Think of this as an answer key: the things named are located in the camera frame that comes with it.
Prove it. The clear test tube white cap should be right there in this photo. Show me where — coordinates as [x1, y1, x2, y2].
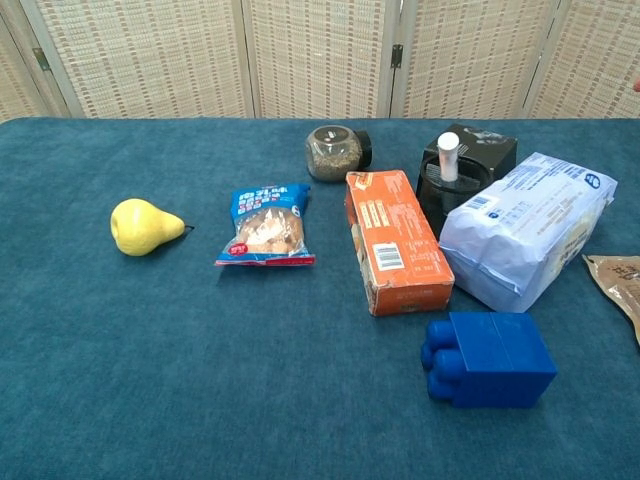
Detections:
[436, 132, 461, 183]

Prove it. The black cardboard box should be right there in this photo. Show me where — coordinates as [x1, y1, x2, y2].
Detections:
[422, 123, 519, 187]

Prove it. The white blue paper bag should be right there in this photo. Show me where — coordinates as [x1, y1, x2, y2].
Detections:
[438, 151, 619, 314]

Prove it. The brown foil pouch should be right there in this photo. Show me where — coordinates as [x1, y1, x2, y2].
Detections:
[582, 253, 640, 347]

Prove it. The black mesh pen holder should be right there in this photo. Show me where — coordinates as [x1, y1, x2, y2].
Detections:
[415, 153, 497, 241]

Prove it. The orange carton box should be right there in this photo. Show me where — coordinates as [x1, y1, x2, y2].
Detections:
[344, 168, 456, 318]

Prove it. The glass seed jar black lid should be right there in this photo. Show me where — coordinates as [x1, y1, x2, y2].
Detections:
[305, 124, 374, 184]

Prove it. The blue plastic building block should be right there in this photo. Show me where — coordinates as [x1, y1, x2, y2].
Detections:
[420, 311, 559, 410]

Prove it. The woven folding screen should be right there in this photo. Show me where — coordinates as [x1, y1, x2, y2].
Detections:
[0, 0, 640, 121]

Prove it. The blue snack bag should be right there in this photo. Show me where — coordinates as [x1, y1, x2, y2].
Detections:
[214, 182, 317, 268]

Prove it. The yellow pear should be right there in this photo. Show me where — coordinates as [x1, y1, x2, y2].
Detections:
[109, 197, 196, 258]

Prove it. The teal table cloth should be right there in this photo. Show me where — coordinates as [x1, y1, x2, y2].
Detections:
[0, 116, 640, 480]

